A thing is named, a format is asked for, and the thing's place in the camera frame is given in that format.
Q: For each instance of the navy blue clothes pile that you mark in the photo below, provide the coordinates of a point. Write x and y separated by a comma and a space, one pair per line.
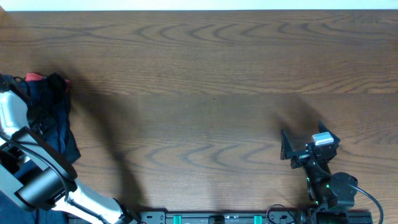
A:
49, 117

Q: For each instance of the red garment in pile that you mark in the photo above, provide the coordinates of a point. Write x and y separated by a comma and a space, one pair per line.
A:
38, 76

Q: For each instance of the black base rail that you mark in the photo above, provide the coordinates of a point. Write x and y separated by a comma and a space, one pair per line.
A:
274, 216

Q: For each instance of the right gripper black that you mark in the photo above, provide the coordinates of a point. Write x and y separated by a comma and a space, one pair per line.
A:
300, 157

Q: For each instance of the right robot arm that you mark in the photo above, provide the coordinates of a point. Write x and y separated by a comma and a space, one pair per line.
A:
333, 194

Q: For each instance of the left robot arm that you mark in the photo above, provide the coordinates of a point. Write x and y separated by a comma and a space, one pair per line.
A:
38, 149

